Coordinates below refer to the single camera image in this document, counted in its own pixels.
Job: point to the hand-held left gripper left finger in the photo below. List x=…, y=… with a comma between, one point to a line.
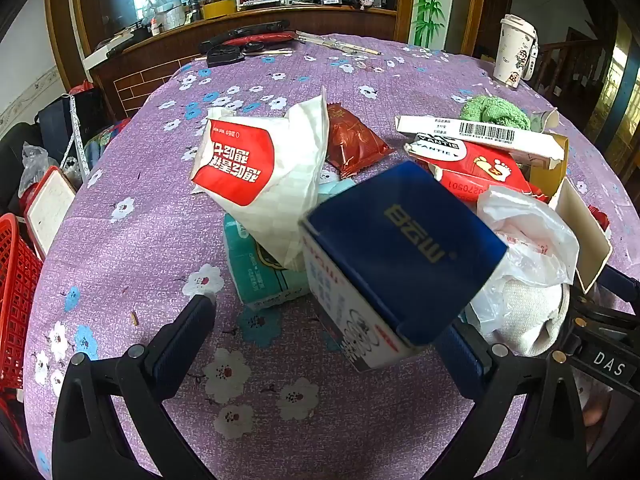
x=182, y=345

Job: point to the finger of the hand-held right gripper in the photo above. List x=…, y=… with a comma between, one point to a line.
x=617, y=280

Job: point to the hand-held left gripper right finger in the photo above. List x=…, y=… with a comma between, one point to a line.
x=460, y=360

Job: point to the yellow square box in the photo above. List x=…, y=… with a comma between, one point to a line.
x=585, y=230

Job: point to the white sock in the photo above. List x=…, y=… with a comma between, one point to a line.
x=525, y=310

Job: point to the blue and white carton box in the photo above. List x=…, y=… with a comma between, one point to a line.
x=400, y=240

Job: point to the red plastic basket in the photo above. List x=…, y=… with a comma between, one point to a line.
x=15, y=310

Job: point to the red and white paper bag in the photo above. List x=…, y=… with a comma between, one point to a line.
x=260, y=160

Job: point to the green fluffy towel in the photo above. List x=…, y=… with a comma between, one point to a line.
x=495, y=110

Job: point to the red snack packet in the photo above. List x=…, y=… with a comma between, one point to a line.
x=355, y=140

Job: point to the person's right hand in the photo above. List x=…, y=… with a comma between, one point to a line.
x=595, y=420

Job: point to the teal tissue packet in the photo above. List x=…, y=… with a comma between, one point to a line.
x=255, y=270

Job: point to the white plastic bag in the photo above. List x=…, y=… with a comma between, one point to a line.
x=520, y=230

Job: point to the purple floral tablecloth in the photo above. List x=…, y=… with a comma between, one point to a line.
x=150, y=240

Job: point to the crumpled grey paper cup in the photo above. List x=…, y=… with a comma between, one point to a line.
x=545, y=121

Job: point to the red wet wipes packet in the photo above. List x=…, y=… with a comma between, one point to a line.
x=475, y=160

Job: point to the white red-rimmed container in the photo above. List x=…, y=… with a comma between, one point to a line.
x=50, y=210

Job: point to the colourful plastic package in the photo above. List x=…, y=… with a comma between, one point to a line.
x=102, y=142

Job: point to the wooden stair railing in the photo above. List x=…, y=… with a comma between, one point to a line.
x=575, y=65

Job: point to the white barcode box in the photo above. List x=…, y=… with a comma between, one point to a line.
x=450, y=127

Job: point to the white patterned ribbon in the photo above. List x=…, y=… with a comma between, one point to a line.
x=77, y=140

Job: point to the clear plastic bag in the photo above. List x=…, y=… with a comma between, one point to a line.
x=32, y=167

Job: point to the white cartoon tumbler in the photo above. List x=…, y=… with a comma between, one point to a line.
x=512, y=50

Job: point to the black sofa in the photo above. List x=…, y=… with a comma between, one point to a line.
x=12, y=155

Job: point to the dark shopping bag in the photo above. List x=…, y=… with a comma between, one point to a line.
x=55, y=120

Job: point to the red plastic bag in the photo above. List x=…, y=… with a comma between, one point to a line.
x=81, y=88

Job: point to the black pouch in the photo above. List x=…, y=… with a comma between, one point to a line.
x=225, y=56

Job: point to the brown wooden door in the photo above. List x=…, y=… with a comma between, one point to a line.
x=495, y=10

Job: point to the white flat board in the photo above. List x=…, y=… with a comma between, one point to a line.
x=102, y=57

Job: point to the red fabric case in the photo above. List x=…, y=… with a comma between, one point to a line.
x=265, y=38

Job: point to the yellow tin box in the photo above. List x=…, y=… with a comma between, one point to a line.
x=217, y=9

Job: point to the metal folding tool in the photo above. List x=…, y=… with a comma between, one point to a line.
x=335, y=42

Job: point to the wooden glass partition cabinet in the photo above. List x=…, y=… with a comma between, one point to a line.
x=350, y=22

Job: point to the green bamboo wall decal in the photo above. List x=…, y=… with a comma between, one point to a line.
x=432, y=0

